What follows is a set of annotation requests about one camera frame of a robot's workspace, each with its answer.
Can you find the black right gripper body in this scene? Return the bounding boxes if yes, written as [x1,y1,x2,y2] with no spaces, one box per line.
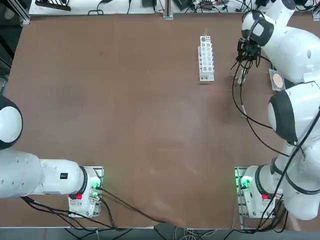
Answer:
[246,41,262,57]

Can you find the square wire gauze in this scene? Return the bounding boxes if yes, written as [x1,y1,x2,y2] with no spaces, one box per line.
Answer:
[268,67,287,91]

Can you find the white test tube rack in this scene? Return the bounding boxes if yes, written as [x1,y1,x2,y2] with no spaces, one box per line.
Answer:
[198,35,215,83]

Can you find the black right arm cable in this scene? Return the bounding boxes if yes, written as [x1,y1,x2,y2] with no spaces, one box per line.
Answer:
[231,7,320,230]

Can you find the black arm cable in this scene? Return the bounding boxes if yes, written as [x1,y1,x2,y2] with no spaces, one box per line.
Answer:
[231,7,320,230]
[19,196,121,231]

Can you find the aluminium camera post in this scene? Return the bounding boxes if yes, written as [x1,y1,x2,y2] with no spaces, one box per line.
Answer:
[162,0,174,20]

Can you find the black cable across table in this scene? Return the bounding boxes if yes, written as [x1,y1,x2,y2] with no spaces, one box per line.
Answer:
[99,187,176,225]

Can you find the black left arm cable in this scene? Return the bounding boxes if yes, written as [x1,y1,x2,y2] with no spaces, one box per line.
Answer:
[19,196,121,231]

